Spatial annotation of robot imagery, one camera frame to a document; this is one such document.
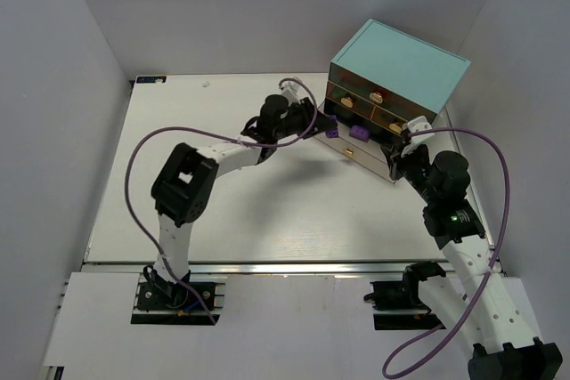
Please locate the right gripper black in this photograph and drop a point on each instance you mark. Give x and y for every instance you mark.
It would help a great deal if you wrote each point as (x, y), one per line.
(399, 159)

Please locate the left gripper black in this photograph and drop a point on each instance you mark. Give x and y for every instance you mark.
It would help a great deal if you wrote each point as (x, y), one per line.
(307, 115)

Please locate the light purple lego brick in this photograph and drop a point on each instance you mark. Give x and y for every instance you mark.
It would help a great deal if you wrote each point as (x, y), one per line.
(332, 131)

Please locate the transparent drawer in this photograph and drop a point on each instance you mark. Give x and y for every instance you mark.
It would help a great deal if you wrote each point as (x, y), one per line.
(348, 108)
(366, 154)
(371, 92)
(388, 121)

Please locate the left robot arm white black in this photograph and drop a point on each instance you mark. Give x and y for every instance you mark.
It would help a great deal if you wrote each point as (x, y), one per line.
(184, 185)

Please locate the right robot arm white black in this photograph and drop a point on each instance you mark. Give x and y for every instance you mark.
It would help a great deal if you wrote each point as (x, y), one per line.
(491, 330)

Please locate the teal drawer cabinet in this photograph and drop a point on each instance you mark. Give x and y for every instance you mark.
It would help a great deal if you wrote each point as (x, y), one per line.
(403, 64)

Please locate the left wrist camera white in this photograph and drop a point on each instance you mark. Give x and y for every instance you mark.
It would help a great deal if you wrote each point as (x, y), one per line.
(289, 89)

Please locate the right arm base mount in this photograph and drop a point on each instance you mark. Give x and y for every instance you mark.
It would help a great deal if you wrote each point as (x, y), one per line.
(396, 304)

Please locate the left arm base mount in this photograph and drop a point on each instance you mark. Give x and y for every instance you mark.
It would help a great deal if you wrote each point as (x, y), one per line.
(160, 302)

